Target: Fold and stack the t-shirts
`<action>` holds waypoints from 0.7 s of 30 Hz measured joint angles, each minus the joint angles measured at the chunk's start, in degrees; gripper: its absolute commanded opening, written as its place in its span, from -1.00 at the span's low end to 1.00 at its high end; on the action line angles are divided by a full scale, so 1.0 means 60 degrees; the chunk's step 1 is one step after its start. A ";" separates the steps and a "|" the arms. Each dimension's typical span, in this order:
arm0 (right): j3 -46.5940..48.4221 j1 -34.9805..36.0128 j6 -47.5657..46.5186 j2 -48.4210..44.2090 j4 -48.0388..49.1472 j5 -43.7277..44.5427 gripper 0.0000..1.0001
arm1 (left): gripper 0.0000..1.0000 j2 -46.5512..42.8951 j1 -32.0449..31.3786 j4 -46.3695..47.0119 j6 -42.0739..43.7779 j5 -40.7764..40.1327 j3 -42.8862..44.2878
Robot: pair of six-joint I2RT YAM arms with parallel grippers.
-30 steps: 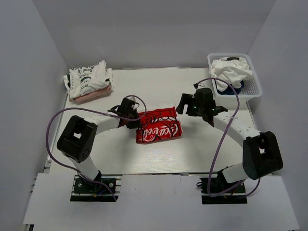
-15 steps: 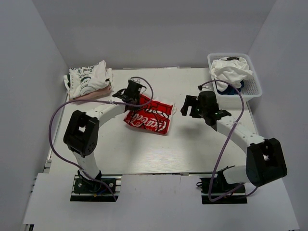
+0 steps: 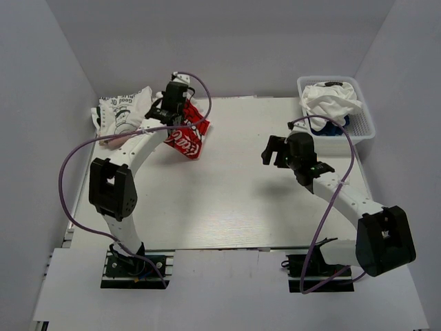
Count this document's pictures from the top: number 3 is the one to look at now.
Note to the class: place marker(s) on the white logo t-shirt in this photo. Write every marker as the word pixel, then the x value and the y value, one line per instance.
pixel 189 142

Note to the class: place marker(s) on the folded printed white t-shirt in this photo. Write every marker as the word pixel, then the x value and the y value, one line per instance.
pixel 121 114

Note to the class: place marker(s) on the white t-shirt with tag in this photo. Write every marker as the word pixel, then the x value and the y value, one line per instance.
pixel 331 99

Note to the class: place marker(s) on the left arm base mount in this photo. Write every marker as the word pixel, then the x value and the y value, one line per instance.
pixel 121 274

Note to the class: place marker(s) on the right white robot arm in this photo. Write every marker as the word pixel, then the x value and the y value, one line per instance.
pixel 383 236

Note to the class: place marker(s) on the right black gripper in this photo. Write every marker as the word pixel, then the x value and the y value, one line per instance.
pixel 276 145

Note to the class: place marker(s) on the blue t-shirt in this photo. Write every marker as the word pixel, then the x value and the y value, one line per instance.
pixel 329 130

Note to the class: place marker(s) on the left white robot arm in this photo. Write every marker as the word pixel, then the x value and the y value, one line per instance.
pixel 112 190

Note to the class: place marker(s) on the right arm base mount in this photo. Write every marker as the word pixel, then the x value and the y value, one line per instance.
pixel 316 271

